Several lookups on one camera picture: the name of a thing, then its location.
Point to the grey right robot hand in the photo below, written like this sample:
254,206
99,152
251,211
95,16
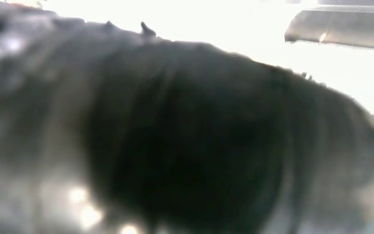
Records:
187,145

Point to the stainless steel workbench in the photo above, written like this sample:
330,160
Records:
351,29

